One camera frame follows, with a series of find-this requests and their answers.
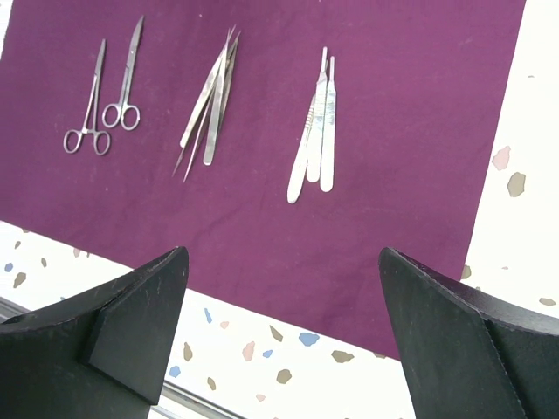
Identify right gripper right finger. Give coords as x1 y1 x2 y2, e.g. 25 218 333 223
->
379 248 558 418

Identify steel ring-handled forceps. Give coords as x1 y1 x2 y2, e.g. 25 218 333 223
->
63 38 112 156

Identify thin pointed steel tweezers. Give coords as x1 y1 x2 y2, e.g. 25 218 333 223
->
172 101 210 182

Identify broad steel tweezers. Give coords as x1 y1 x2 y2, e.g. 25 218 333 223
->
179 25 237 149
203 26 239 166

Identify steel scissors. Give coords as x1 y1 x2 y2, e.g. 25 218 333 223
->
101 16 145 131

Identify purple surgical cloth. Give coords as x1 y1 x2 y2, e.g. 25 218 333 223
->
1 1 524 357

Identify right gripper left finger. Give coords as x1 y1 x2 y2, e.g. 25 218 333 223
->
1 247 189 418

